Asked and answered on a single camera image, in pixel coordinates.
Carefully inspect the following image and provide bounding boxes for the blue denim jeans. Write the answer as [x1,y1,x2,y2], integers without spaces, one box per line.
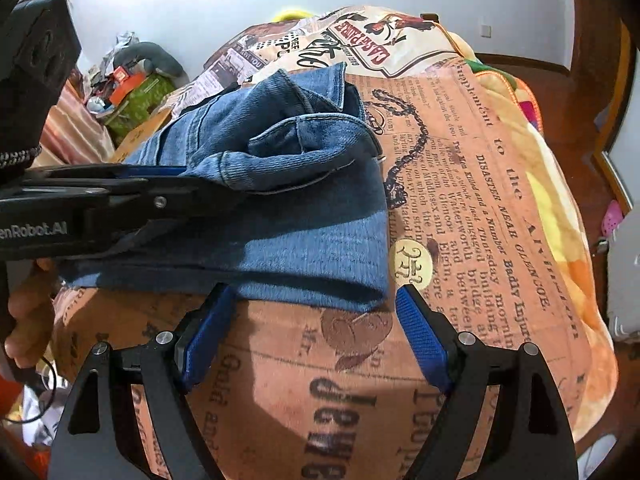
[58,63,390,312]

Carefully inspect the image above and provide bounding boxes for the grey plush toy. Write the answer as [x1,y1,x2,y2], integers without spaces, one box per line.
[113,41,186,79]

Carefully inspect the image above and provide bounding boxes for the wooden lap desk board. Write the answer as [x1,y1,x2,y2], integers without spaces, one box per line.
[110,107,171,164]

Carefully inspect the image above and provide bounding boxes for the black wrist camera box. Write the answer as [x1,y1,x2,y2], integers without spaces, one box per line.
[1,0,80,168]

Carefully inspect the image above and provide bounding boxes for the green patterned storage box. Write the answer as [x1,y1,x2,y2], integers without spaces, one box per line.
[103,74,176,145]

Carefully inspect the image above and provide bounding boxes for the newspaper print bed blanket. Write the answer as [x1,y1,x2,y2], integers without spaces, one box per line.
[49,4,621,480]

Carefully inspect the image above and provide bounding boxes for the brown wooden door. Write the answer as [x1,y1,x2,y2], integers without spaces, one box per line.
[569,0,637,126]

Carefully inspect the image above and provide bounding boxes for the white wardrobe with hearts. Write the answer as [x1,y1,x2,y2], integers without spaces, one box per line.
[591,84,640,344]

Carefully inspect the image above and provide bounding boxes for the person left hand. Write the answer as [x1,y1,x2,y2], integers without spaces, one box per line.
[4,258,60,370]

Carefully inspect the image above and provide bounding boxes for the striped pink curtain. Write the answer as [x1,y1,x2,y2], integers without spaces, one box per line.
[32,81,115,167]

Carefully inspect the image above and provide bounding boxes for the orange box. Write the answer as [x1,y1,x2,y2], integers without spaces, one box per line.
[108,66,146,106]

